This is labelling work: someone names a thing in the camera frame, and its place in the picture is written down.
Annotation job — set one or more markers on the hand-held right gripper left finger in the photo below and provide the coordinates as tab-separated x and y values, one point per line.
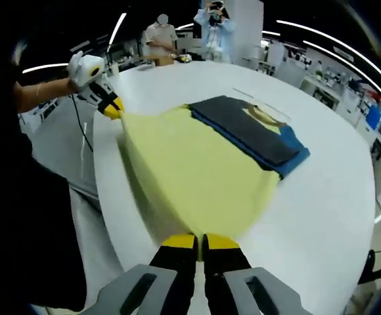
177	262

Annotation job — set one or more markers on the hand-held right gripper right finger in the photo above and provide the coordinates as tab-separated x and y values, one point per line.
225	262

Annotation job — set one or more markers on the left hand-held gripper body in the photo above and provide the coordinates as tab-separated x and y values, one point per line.
85	72

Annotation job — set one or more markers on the yellow garment with dark sleeves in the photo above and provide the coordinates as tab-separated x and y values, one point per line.
193	164

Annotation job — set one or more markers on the short ceiling light strip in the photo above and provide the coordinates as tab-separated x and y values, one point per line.
116	28

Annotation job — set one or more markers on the cardboard box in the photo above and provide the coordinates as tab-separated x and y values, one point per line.
164	61

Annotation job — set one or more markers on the small yellow black object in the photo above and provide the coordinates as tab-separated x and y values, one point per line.
184	58

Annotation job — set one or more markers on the white square pillar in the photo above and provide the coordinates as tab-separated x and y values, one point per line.
246	29

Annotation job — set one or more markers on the blue container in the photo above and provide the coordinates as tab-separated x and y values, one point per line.
375	118

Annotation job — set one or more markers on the long ceiling light strip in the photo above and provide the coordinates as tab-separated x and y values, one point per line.
341	46
351	70

